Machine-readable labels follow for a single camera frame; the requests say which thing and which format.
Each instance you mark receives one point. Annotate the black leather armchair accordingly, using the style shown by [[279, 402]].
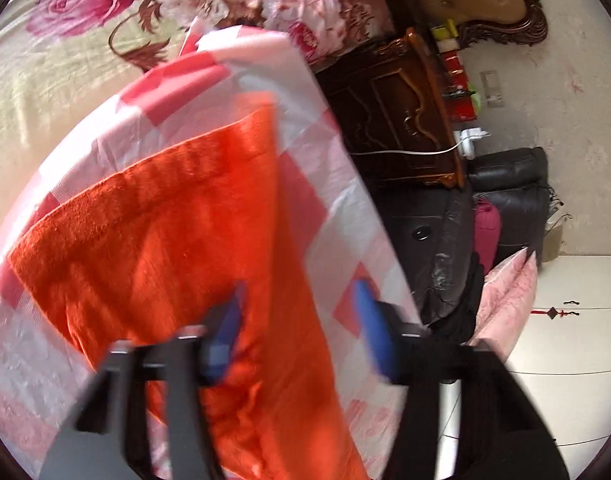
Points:
[[431, 227]]

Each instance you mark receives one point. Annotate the floral bed sheet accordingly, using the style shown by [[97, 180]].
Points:
[[49, 82]]

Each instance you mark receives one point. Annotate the pink floral pillow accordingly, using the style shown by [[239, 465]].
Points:
[[507, 300]]

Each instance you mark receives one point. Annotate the red white checkered tablecloth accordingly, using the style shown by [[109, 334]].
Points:
[[334, 224]]

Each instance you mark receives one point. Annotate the orange pants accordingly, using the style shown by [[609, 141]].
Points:
[[159, 246]]

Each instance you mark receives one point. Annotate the black garment on chair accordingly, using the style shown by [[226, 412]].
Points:
[[460, 325]]

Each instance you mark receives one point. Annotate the maroon cushion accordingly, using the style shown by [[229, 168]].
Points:
[[488, 227]]

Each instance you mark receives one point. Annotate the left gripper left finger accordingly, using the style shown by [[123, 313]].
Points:
[[105, 435]]

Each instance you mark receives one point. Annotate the red hanging wall ornament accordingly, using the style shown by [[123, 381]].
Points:
[[554, 312]]

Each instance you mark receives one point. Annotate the dark wooden nightstand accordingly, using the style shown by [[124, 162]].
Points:
[[387, 98]]

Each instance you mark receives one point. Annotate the floral folded quilt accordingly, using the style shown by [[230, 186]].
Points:
[[285, 5]]

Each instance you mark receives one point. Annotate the wall power outlet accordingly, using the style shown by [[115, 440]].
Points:
[[492, 88]]

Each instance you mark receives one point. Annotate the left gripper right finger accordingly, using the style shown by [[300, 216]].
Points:
[[500, 434]]

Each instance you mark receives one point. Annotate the red box on nightstand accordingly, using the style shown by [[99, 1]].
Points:
[[458, 94]]

